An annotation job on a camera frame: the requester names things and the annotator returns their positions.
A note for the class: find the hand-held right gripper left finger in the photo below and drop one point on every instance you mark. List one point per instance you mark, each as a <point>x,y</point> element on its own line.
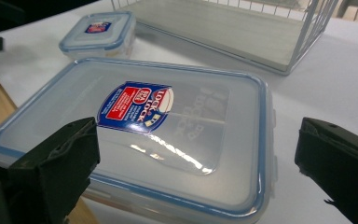
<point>52,174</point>

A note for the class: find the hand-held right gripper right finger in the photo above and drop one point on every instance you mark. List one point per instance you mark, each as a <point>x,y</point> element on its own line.
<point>338,161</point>

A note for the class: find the small square clear food container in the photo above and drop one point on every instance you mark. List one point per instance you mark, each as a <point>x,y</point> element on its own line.
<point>84,39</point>

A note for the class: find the large rectangular clear food container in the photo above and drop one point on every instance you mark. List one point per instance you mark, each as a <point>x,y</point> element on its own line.
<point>214,140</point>

